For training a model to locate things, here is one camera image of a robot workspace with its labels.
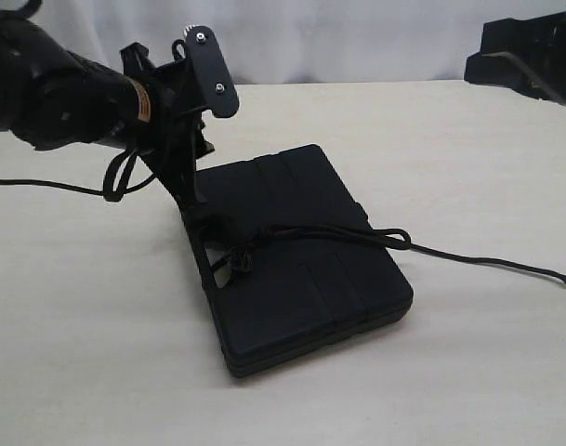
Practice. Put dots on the black plastic carrying case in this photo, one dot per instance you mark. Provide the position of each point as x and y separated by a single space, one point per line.
296 296

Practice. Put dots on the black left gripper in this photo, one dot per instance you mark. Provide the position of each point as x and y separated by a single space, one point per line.
168 145

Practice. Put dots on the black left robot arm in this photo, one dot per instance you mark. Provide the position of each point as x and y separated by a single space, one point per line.
51 97

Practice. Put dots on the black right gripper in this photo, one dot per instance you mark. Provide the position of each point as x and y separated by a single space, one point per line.
525 56

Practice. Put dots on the white backdrop curtain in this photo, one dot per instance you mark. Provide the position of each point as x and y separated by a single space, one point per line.
281 42

